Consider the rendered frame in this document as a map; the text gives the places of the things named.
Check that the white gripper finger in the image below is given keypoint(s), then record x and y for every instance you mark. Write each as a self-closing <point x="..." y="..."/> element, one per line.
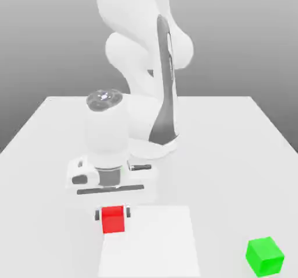
<point x="97" y="214"/>
<point x="127" y="211"/>

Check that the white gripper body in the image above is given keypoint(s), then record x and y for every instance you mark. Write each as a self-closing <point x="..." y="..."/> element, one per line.
<point x="109" y="197"/>

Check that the small red cube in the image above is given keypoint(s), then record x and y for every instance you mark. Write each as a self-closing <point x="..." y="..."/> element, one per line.
<point x="113" y="219"/>

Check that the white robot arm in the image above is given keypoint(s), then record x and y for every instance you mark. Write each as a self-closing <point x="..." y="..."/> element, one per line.
<point x="139" y="49"/>

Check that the small green cube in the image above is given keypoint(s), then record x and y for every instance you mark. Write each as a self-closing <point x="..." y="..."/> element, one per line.
<point x="264" y="257"/>

